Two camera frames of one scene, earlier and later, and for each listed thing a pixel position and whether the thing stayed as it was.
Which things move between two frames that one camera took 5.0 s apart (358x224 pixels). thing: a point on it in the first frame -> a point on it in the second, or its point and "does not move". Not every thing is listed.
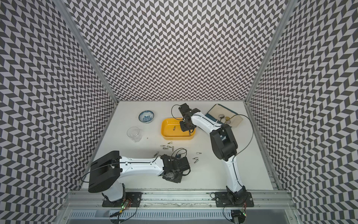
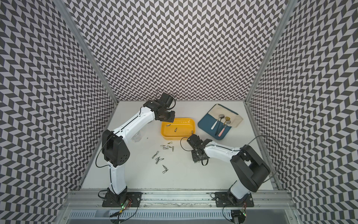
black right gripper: [184, 128] -> [195, 158]
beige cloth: [224, 115] does not move
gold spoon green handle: [227, 118] does not move
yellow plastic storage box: [171, 129] does not move
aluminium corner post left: [72, 22] does not move
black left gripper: [178, 180] -> [171, 118]
